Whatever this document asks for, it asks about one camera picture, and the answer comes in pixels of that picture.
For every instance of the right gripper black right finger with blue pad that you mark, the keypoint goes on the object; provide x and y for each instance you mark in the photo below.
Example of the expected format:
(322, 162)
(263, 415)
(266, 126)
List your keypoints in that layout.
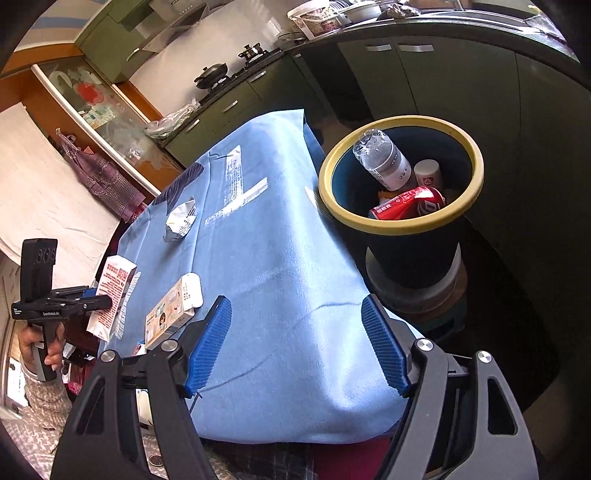
(461, 421)

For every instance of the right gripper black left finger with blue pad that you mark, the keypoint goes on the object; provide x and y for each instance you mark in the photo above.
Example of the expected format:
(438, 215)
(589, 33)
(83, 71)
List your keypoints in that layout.
(102, 438)

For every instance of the crushed red cola can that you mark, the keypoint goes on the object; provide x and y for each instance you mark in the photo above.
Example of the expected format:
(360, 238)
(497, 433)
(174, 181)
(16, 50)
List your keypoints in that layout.
(420, 201)

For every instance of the clear plastic water bottle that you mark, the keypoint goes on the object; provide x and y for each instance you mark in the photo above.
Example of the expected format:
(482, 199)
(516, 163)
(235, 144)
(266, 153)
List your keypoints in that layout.
(377, 153)

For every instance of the yellow-rimmed dark trash bin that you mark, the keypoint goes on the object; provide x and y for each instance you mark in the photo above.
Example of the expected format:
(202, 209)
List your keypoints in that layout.
(415, 252)

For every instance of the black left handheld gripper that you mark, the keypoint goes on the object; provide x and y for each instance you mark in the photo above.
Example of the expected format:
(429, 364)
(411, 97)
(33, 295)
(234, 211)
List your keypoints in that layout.
(43, 307)

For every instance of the small illustrated paper box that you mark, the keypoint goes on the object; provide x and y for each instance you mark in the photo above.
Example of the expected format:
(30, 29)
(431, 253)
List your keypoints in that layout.
(173, 310)

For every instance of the red white carton box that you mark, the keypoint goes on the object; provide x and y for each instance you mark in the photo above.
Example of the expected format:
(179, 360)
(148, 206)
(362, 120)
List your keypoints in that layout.
(115, 280)

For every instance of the blue star-print tablecloth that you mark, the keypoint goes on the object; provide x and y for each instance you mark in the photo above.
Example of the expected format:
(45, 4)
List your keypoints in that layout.
(297, 365)

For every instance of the crumpled white snack wrapper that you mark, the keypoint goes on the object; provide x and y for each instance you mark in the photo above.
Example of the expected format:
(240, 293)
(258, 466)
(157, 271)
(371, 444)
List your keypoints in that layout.
(180, 221)

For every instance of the white supplement bottle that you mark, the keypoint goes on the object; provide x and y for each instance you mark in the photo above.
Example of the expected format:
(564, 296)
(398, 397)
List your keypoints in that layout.
(427, 173)

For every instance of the white cloth on table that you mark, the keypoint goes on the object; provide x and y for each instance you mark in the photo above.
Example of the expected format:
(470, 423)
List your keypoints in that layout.
(41, 198)

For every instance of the plaid red cloth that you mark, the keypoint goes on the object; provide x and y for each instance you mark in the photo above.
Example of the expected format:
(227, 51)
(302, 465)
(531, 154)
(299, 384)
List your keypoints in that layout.
(103, 180)

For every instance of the clear plastic bag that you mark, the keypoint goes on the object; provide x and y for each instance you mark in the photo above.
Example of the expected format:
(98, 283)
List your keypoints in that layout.
(167, 125)

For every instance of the black wok on stove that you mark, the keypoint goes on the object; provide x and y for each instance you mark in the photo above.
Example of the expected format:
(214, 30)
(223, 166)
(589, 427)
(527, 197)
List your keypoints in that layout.
(211, 75)

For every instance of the steel pot with lid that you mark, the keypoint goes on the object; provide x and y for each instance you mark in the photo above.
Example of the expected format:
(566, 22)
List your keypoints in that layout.
(251, 53)

